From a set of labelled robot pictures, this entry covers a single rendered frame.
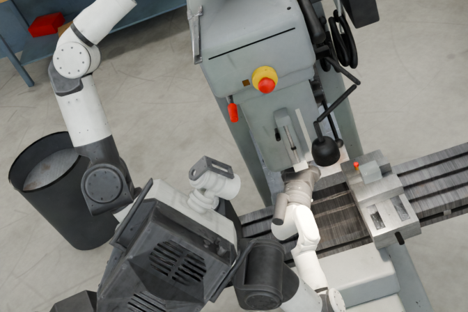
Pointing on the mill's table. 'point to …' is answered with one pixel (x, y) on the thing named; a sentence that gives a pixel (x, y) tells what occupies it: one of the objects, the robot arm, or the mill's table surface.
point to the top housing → (251, 28)
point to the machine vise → (403, 223)
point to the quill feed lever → (325, 109)
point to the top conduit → (313, 24)
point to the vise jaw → (378, 191)
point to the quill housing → (308, 102)
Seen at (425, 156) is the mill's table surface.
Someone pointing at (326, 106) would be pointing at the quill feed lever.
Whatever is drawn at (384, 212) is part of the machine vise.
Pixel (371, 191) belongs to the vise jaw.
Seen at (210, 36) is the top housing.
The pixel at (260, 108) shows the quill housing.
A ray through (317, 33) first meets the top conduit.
